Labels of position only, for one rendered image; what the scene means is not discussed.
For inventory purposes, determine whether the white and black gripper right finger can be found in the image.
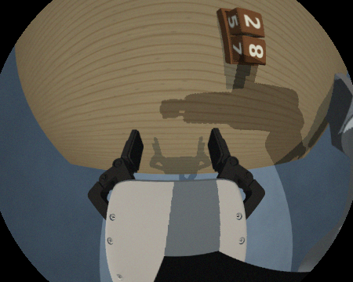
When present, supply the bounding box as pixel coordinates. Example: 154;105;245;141
208;128;265;219

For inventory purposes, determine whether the brown number cube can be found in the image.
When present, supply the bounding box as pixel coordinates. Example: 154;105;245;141
226;7;265;38
231;35;266;66

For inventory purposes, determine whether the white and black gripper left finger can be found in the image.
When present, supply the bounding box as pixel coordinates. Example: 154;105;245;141
88;129;144;220

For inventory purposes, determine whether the brown wooden tray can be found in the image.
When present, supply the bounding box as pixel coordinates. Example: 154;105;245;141
217;8;258;66

